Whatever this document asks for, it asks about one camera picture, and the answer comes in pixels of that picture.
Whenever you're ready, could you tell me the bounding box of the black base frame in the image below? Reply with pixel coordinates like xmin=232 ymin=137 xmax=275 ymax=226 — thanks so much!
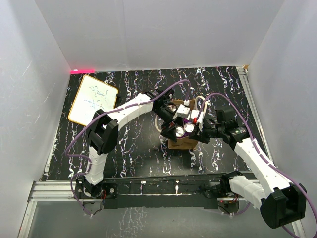
xmin=71 ymin=174 xmax=243 ymax=212

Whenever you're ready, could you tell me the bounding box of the yellow framed whiteboard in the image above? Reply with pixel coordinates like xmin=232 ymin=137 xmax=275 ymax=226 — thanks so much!
xmin=68 ymin=75 xmax=118 ymax=126

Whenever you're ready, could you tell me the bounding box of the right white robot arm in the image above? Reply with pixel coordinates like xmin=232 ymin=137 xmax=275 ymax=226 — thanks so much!
xmin=190 ymin=107 xmax=307 ymax=229

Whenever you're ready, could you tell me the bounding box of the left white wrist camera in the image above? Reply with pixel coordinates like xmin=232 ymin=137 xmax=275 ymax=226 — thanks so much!
xmin=172 ymin=100 xmax=191 ymax=118

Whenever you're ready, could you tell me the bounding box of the purple Fanta can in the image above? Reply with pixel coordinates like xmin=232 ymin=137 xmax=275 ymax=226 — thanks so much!
xmin=184 ymin=122 xmax=196 ymax=135
xmin=175 ymin=126 xmax=185 ymax=138

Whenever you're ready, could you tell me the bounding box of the brown canvas tote bag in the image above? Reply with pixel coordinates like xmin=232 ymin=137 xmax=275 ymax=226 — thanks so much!
xmin=154 ymin=96 xmax=205 ymax=150

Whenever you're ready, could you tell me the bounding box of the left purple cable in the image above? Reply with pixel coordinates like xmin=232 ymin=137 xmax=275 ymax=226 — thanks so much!
xmin=64 ymin=79 xmax=191 ymax=219

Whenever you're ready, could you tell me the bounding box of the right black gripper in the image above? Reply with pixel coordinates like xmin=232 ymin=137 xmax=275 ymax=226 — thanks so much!
xmin=189 ymin=119 xmax=225 ymax=144

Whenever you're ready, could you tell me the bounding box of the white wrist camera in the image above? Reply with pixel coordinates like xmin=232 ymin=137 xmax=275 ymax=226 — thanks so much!
xmin=190 ymin=102 xmax=208 ymax=131
xmin=172 ymin=100 xmax=191 ymax=118

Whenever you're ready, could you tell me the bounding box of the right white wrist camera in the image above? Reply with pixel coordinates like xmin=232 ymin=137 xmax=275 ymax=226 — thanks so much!
xmin=190 ymin=102 xmax=208 ymax=131

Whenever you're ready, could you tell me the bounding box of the pink tape strip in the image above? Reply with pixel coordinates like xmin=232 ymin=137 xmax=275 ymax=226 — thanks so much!
xmin=70 ymin=69 xmax=96 ymax=75

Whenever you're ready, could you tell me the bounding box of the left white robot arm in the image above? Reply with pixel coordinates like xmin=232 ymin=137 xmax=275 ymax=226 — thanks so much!
xmin=76 ymin=88 xmax=176 ymax=198

